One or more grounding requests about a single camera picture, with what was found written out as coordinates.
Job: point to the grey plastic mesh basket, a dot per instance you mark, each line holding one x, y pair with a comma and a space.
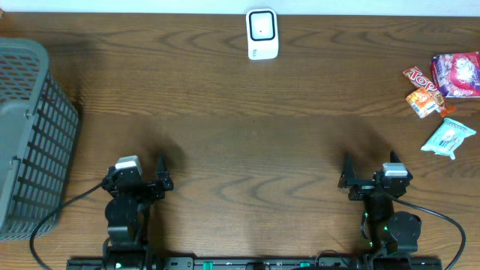
39, 128

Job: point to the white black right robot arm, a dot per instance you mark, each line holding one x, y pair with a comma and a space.
391, 233

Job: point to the teal wet wipes packet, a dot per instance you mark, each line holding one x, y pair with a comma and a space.
447, 138

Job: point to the small orange box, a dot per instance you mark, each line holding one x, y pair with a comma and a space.
421, 102

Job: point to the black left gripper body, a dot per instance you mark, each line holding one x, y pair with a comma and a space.
142, 186

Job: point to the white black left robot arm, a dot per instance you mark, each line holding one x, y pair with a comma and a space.
128, 213

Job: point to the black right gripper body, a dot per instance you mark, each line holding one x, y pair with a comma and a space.
363, 187

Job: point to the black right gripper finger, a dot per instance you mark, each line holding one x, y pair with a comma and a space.
347, 176
394, 158

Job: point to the red purple pad packet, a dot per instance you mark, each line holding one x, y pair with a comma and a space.
456, 75

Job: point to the orange chocolate bar wrapper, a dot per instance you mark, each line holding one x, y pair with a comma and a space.
418, 79

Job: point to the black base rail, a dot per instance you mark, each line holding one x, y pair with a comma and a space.
329, 262

